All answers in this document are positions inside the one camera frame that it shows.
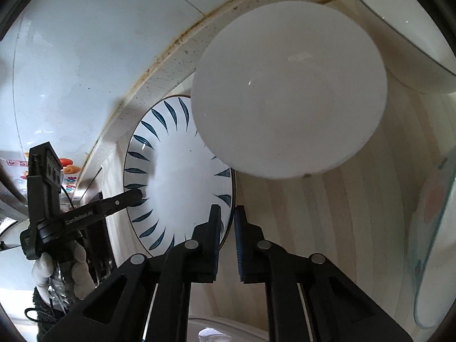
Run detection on black cable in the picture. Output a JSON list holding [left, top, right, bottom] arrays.
[[25, 304, 63, 325]]

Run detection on striped tablecloth with cat print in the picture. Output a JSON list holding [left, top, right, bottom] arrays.
[[101, 0, 439, 342]]

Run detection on plain white bowl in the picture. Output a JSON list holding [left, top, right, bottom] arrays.
[[190, 1, 389, 179]]

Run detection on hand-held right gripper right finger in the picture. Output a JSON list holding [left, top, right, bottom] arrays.
[[233, 205, 416, 342]]

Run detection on white bowl with dark rim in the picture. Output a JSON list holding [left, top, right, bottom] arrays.
[[348, 0, 456, 95]]

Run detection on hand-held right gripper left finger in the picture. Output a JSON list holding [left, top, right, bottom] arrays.
[[41, 204, 222, 342]]

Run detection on person's left hand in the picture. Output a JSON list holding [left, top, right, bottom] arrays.
[[31, 242, 96, 302]]

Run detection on printed plate with pale rim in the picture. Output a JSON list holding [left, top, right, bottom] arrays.
[[408, 157, 456, 330]]

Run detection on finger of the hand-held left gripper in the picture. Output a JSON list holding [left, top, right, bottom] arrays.
[[94, 189, 144, 219]]

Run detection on blue leaf pattern plate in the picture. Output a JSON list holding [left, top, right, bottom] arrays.
[[123, 94, 236, 259]]

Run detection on colourful wall stickers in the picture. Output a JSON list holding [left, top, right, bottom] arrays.
[[6, 155, 83, 202]]

